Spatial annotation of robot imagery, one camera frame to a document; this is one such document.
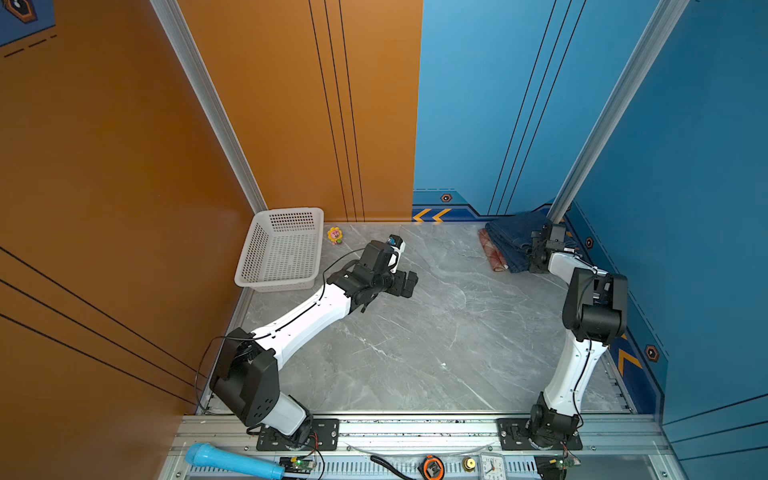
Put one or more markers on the small green circuit board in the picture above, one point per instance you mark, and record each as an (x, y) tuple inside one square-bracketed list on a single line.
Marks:
[(297, 465)]

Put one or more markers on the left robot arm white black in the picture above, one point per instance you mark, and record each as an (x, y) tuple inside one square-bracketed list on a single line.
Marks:
[(246, 375)]

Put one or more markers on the blue microphone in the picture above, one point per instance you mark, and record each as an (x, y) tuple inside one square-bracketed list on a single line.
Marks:
[(206, 455)]

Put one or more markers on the red plaid skirt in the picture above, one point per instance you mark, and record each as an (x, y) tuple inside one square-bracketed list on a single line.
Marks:
[(493, 254)]

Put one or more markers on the orange black tape measure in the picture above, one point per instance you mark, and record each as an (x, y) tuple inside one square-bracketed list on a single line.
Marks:
[(432, 468)]

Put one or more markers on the aluminium front rail frame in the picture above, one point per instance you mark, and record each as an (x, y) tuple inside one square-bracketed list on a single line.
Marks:
[(616, 446)]

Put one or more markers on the dark blue denim skirt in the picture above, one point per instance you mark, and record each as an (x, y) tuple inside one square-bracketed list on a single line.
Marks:
[(517, 255)]

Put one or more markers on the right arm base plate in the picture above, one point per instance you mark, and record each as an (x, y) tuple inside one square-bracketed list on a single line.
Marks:
[(514, 435)]

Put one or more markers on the yellow flower pink bear toy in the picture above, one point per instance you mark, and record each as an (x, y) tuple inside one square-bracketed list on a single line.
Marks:
[(335, 235)]

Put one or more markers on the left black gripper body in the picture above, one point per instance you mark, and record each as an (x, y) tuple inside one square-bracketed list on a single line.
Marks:
[(396, 285)]

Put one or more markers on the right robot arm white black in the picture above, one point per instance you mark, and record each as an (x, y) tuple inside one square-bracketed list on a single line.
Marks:
[(594, 314)]

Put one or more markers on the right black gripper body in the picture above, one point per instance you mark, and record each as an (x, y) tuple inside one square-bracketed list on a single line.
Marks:
[(537, 248)]

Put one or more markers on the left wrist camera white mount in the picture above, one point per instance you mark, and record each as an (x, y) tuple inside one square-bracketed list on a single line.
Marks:
[(398, 246)]

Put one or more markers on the small white clock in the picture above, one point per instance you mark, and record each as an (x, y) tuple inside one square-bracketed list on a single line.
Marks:
[(492, 467)]

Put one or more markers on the white plastic laundry basket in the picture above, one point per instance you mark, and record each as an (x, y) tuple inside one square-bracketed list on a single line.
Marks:
[(282, 250)]

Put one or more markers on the small round brass object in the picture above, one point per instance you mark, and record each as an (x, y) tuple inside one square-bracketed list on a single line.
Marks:
[(469, 464)]

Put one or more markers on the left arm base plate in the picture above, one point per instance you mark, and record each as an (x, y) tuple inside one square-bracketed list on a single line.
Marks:
[(324, 435)]

